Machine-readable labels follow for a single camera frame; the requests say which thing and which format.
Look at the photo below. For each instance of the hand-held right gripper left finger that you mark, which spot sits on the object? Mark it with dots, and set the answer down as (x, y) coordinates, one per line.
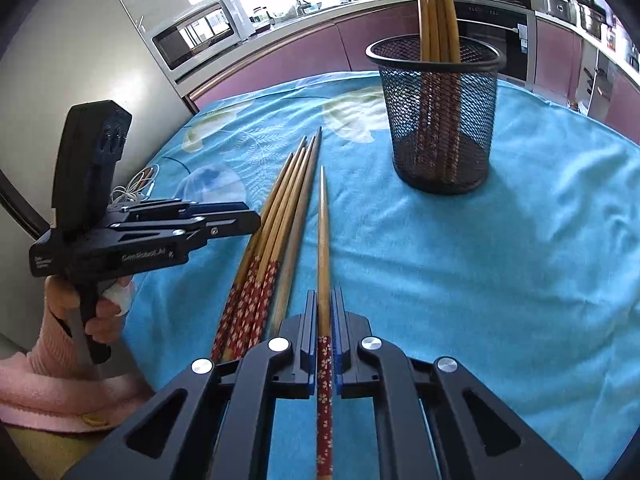
(300, 340)

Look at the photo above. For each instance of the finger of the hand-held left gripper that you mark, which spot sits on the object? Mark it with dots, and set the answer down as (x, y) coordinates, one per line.
(235, 222)
(220, 208)

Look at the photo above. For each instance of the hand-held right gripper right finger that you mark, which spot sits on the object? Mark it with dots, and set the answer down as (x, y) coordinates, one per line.
(345, 340)

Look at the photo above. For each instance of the bunch of wooden chopsticks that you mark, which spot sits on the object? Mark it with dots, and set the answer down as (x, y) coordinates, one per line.
(280, 225)

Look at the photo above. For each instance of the black mesh utensil holder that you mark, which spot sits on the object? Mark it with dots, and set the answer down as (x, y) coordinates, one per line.
(475, 125)

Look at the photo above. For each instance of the person's left forearm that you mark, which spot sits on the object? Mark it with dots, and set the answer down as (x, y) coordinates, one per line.
(50, 390)

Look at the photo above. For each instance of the person's left hand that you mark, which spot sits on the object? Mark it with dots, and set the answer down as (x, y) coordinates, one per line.
(107, 320)

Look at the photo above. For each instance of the grey refrigerator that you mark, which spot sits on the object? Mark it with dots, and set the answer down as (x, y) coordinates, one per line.
(75, 60)

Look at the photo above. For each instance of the blue printed tablecloth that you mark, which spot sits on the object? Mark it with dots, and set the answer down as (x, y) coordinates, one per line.
(475, 285)

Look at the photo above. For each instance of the pink lower kitchen cabinets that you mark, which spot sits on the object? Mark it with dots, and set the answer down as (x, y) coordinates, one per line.
(300, 60)

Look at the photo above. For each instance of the white microwave oven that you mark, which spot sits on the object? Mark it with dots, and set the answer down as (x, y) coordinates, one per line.
(195, 35)

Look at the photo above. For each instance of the glass jar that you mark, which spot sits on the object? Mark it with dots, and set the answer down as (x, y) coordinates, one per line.
(261, 19)

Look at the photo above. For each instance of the white kitchen countertop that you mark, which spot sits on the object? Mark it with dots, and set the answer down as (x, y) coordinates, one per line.
(325, 11)

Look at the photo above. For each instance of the built-in black oven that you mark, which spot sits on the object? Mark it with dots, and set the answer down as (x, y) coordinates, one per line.
(517, 40)

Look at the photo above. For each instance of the steel rice cooker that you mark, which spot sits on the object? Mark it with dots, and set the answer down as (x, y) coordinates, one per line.
(560, 7)

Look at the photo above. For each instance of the steel steamer pot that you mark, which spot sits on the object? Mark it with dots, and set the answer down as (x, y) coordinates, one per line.
(592, 20)

